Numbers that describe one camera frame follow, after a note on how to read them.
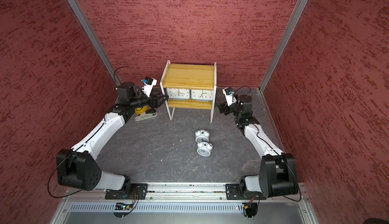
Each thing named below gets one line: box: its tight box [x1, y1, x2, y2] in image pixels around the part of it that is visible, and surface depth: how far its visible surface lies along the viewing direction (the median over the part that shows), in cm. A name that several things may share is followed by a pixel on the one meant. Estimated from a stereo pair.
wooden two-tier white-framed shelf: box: [159, 59, 218, 124], surface depth 83 cm
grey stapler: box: [134, 109, 158, 122], surface depth 103 cm
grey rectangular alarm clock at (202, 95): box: [190, 89, 214, 102], surface depth 92 cm
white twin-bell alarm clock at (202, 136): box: [195, 129, 210, 143], surface depth 87 cm
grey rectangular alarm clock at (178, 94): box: [166, 88, 191, 101], surface depth 91 cm
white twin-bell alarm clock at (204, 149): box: [196, 141, 213, 158], surface depth 83 cm
